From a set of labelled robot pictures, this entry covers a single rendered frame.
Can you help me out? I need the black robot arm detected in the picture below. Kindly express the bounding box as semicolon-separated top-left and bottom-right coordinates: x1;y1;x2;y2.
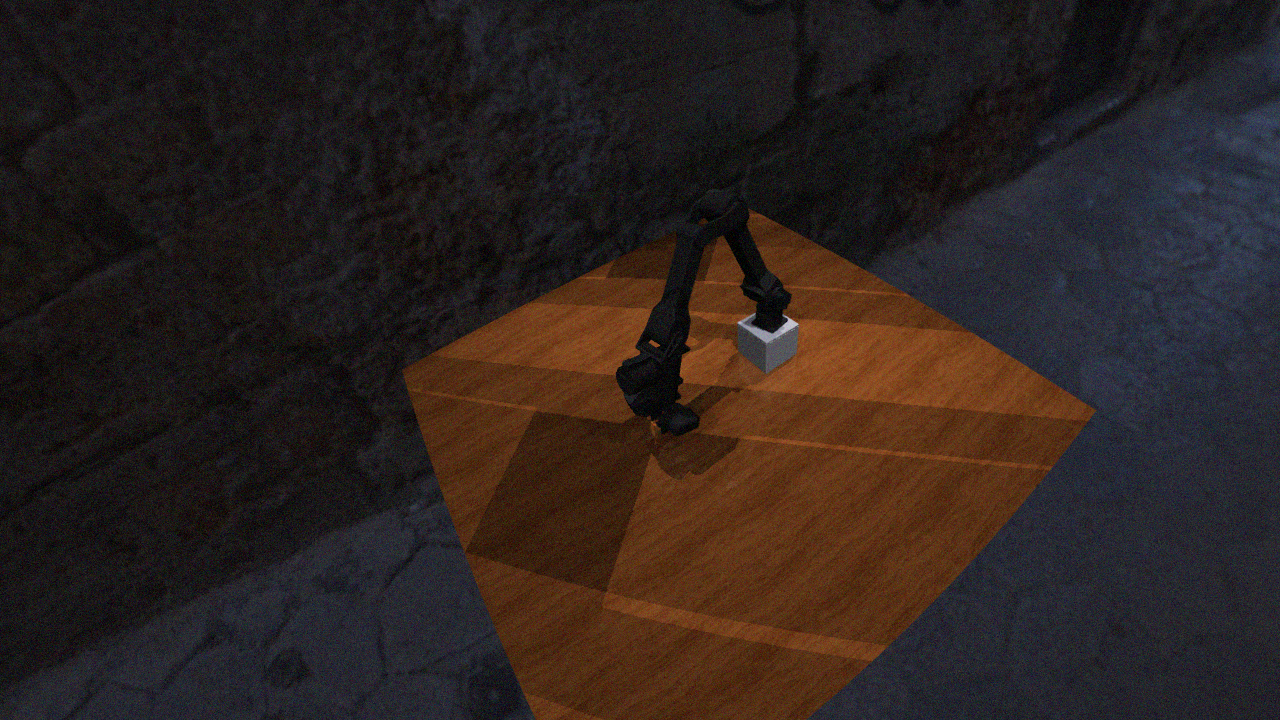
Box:
616;190;792;416

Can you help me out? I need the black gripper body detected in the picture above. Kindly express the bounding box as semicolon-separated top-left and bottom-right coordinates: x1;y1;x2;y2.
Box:
654;375;700;436

